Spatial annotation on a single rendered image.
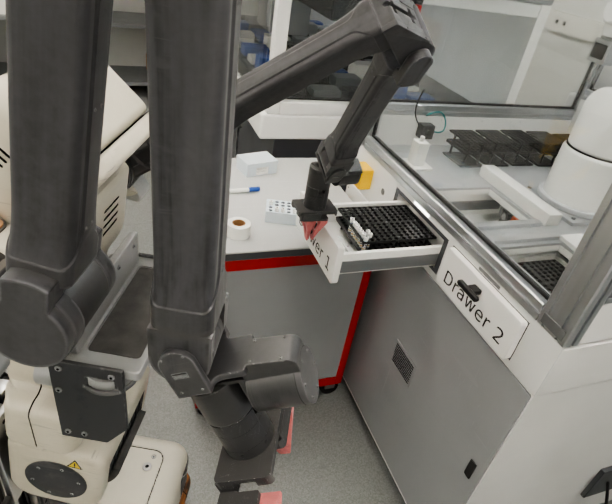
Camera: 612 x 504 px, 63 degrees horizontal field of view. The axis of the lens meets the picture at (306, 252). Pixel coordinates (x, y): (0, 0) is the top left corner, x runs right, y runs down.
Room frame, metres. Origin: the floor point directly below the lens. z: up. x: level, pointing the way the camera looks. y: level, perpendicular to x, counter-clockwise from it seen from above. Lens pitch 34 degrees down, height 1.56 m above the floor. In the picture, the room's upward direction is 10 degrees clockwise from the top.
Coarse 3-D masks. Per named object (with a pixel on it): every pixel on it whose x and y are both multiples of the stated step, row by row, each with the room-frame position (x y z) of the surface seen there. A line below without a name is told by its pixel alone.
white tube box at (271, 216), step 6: (276, 204) 1.38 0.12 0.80; (282, 204) 1.39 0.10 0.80; (288, 204) 1.39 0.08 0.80; (270, 210) 1.34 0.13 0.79; (288, 210) 1.36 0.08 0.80; (270, 216) 1.32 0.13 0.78; (276, 216) 1.33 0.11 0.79; (282, 216) 1.33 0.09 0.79; (288, 216) 1.33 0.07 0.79; (294, 216) 1.33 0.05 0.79; (270, 222) 1.32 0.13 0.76; (276, 222) 1.33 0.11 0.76; (282, 222) 1.33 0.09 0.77; (288, 222) 1.33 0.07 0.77; (294, 222) 1.33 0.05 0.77
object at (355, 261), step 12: (336, 204) 1.27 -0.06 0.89; (348, 204) 1.28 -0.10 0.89; (360, 204) 1.30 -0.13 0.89; (372, 204) 1.32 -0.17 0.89; (384, 204) 1.33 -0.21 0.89; (396, 204) 1.35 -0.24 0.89; (408, 204) 1.37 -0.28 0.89; (420, 216) 1.31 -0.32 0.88; (336, 228) 1.23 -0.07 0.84; (432, 228) 1.25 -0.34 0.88; (348, 240) 1.18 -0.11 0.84; (432, 240) 1.23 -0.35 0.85; (348, 252) 1.03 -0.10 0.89; (360, 252) 1.04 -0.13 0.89; (372, 252) 1.05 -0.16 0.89; (384, 252) 1.06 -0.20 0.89; (396, 252) 1.08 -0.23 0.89; (408, 252) 1.09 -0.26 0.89; (420, 252) 1.11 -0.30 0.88; (432, 252) 1.13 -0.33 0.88; (348, 264) 1.02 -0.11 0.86; (360, 264) 1.04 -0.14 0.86; (372, 264) 1.05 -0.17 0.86; (384, 264) 1.07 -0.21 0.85; (396, 264) 1.08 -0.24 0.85; (408, 264) 1.10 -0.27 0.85; (420, 264) 1.11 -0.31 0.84; (432, 264) 1.13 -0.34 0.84
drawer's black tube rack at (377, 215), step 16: (352, 208) 1.26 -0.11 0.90; (368, 208) 1.27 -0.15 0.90; (384, 208) 1.29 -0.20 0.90; (400, 208) 1.31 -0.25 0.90; (368, 224) 1.18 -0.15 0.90; (384, 224) 1.20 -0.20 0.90; (400, 224) 1.21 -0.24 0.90; (416, 224) 1.23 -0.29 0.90; (352, 240) 1.13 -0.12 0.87; (384, 240) 1.16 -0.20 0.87; (400, 240) 1.13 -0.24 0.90; (416, 240) 1.19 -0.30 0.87
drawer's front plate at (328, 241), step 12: (300, 192) 1.25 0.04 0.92; (300, 228) 1.21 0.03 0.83; (324, 228) 1.07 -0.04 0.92; (312, 240) 1.13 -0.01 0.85; (324, 240) 1.06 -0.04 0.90; (336, 240) 1.02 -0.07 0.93; (312, 252) 1.11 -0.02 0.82; (324, 252) 1.05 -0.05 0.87; (336, 252) 0.99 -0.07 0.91; (324, 264) 1.04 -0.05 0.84; (336, 264) 0.99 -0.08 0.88; (336, 276) 0.99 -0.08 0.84
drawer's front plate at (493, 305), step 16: (448, 256) 1.07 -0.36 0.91; (464, 272) 1.01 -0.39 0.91; (448, 288) 1.04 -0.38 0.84; (480, 288) 0.95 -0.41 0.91; (464, 304) 0.97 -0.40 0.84; (480, 304) 0.93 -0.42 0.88; (496, 304) 0.90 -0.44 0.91; (480, 320) 0.92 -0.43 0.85; (496, 320) 0.88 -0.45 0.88; (512, 320) 0.85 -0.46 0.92; (512, 336) 0.83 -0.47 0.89; (512, 352) 0.83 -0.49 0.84
